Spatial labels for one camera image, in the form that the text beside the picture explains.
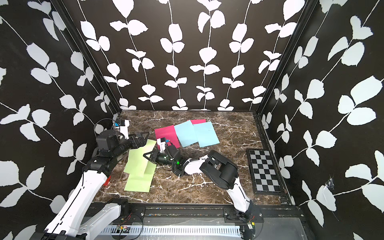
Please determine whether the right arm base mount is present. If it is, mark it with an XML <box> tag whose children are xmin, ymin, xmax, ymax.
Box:
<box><xmin>223</xmin><ymin>205</ymin><xmax>264</xmax><ymax>224</ymax></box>

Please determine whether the left light blue paper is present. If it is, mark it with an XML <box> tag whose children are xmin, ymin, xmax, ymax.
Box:
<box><xmin>175</xmin><ymin>121</ymin><xmax>198</xmax><ymax>148</ymax></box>

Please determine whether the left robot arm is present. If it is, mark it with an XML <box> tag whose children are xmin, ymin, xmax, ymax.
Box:
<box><xmin>31</xmin><ymin>130</ymin><xmax>150</xmax><ymax>240</ymax></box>

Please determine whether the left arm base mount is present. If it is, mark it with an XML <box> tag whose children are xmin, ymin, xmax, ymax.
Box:
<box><xmin>111</xmin><ymin>205</ymin><xmax>146</xmax><ymax>225</ymax></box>

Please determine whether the large magenta paper sheet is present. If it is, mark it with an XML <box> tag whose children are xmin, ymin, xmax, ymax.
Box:
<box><xmin>155</xmin><ymin>125</ymin><xmax>180</xmax><ymax>149</ymax></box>

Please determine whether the green paper sheet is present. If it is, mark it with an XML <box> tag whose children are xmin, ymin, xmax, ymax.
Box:
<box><xmin>124</xmin><ymin>140</ymin><xmax>156</xmax><ymax>178</ymax></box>
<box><xmin>124</xmin><ymin>163</ymin><xmax>156</xmax><ymax>193</ymax></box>

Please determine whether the small magenta paper sheet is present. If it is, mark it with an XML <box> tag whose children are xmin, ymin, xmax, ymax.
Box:
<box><xmin>191</xmin><ymin>119</ymin><xmax>206</xmax><ymax>125</ymax></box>

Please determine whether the checkerboard calibration plate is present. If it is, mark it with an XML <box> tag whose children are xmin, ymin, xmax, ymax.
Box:
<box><xmin>246</xmin><ymin>149</ymin><xmax>282</xmax><ymax>194</ymax></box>

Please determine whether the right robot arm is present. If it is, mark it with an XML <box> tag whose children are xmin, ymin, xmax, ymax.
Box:
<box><xmin>143</xmin><ymin>149</ymin><xmax>256</xmax><ymax>223</ymax></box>

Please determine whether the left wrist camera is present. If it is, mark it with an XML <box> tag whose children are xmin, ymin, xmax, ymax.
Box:
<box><xmin>114</xmin><ymin>119</ymin><xmax>130</xmax><ymax>139</ymax></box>

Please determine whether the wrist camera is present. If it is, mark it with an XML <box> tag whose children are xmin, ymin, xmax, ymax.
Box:
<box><xmin>157</xmin><ymin>138</ymin><xmax>171</xmax><ymax>154</ymax></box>
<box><xmin>114</xmin><ymin>119</ymin><xmax>130</xmax><ymax>139</ymax></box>

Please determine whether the light blue paper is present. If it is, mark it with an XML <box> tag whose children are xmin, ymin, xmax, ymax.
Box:
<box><xmin>175</xmin><ymin>121</ymin><xmax>198</xmax><ymax>148</ymax></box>
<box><xmin>194</xmin><ymin>122</ymin><xmax>220</xmax><ymax>148</ymax></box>

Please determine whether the right light blue paper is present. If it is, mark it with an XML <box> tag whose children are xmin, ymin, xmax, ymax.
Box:
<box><xmin>194</xmin><ymin>122</ymin><xmax>220</xmax><ymax>148</ymax></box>

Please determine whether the white perforated rail strip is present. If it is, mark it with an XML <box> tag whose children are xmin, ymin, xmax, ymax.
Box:
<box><xmin>99</xmin><ymin>225</ymin><xmax>241</xmax><ymax>238</ymax></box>

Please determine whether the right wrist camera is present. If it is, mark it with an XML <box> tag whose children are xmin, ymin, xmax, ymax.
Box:
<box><xmin>157</xmin><ymin>138</ymin><xmax>171</xmax><ymax>154</ymax></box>

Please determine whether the small circuit board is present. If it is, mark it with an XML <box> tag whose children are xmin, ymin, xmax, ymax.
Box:
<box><xmin>111</xmin><ymin>225</ymin><xmax>131</xmax><ymax>235</ymax></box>

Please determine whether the red small box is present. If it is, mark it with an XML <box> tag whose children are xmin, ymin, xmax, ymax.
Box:
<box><xmin>103</xmin><ymin>176</ymin><xmax>111</xmax><ymax>187</ymax></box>

